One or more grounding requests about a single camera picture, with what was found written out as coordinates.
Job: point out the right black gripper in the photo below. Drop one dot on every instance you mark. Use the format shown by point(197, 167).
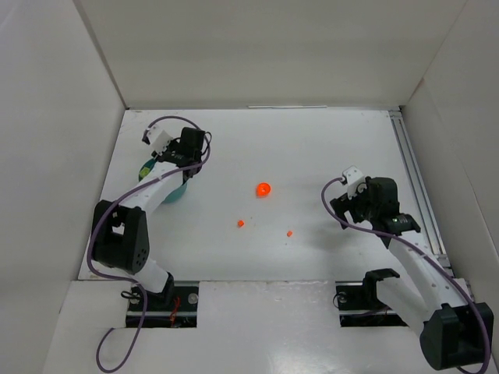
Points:
point(347, 207)

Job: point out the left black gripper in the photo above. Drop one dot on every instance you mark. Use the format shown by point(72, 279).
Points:
point(167, 157)

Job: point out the orange round lego piece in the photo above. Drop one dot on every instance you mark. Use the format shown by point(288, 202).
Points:
point(263, 189)

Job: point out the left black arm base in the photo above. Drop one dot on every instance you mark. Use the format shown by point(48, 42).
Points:
point(176, 309)

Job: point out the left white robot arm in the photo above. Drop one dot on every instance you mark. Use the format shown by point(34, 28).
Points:
point(120, 230)

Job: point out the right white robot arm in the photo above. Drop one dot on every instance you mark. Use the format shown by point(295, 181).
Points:
point(454, 331)

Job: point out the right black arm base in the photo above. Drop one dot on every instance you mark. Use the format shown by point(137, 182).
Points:
point(358, 304)

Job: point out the teal divided round container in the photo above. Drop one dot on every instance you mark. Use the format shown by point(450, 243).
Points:
point(172, 196)

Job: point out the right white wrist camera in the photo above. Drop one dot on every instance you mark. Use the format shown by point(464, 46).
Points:
point(354, 180)

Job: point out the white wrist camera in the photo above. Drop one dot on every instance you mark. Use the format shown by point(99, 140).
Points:
point(354, 180)
point(157, 138)

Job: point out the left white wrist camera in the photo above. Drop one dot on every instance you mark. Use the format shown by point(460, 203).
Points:
point(157, 138)

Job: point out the aluminium rail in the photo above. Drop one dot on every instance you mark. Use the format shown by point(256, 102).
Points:
point(427, 219)

